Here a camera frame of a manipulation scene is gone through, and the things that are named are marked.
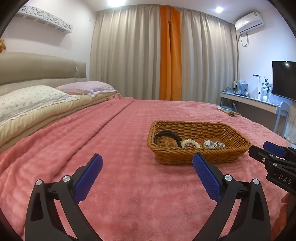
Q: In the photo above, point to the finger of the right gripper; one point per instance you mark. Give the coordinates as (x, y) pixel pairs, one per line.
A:
(263, 156)
(288, 153)

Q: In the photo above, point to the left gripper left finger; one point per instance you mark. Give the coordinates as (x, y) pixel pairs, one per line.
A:
(43, 221)

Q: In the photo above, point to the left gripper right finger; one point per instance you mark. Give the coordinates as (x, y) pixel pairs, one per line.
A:
(252, 221)

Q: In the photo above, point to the black wrist watch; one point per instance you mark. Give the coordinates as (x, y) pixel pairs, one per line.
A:
(168, 134)

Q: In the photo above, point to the person's right hand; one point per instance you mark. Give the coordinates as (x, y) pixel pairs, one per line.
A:
(281, 221)

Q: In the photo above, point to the items on bed corner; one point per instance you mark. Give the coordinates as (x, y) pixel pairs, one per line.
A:
(227, 111)

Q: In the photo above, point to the white desk lamp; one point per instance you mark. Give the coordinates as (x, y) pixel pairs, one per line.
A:
(257, 89)

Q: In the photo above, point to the vase with plant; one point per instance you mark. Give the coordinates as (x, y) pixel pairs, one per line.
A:
(265, 90)

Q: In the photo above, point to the black television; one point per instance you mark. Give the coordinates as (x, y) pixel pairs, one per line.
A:
(284, 79)

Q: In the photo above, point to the brown wicker basket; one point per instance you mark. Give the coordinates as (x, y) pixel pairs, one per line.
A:
(193, 135)

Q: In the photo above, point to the pink fleece blanket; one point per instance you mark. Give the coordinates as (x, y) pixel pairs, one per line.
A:
(134, 197)

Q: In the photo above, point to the white floral pillow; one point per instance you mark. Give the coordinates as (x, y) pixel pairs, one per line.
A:
(27, 100)

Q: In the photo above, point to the orange curtain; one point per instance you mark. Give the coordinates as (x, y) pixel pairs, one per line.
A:
(170, 79)

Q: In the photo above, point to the white air conditioner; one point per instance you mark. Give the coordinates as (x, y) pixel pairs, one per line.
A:
(249, 22)

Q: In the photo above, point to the pink pillow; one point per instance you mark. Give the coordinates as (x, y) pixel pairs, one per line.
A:
(89, 88)

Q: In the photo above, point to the beige padded headboard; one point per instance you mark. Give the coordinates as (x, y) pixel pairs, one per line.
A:
(21, 70)

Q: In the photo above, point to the beige curtain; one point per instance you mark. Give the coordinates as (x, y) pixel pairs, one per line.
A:
(126, 48)

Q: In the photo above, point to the white wall desk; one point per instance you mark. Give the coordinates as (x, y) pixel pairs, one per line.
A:
(253, 109)

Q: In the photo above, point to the white decorative wall shelf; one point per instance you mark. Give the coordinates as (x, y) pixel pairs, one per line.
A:
(43, 17)

